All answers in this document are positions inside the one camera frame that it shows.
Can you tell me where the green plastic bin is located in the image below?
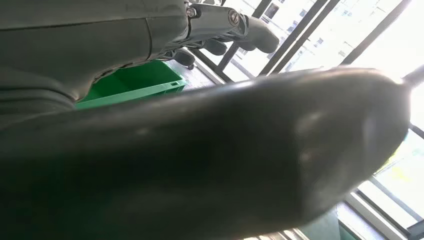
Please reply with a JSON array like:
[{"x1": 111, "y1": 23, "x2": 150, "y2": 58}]
[{"x1": 74, "y1": 59, "x2": 188, "y2": 111}]

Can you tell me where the black window frame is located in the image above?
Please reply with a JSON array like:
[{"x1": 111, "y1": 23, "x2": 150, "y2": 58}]
[{"x1": 190, "y1": 0, "x2": 424, "y2": 240}]

